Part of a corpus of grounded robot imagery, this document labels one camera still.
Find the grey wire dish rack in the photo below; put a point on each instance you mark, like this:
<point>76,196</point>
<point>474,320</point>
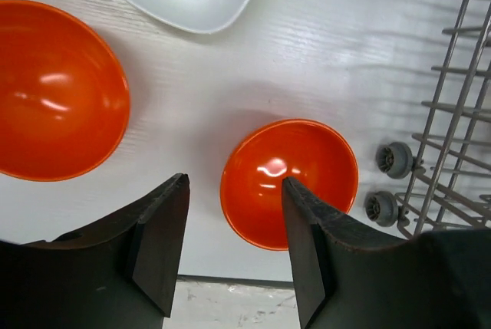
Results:
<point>448,176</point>

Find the small orange bowl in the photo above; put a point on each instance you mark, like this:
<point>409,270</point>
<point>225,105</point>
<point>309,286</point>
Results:
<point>251,183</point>

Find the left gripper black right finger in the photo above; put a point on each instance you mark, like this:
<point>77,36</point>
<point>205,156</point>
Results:
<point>349,275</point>

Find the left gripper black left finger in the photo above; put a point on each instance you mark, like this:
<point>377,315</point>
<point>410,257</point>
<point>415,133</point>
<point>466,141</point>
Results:
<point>117,272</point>

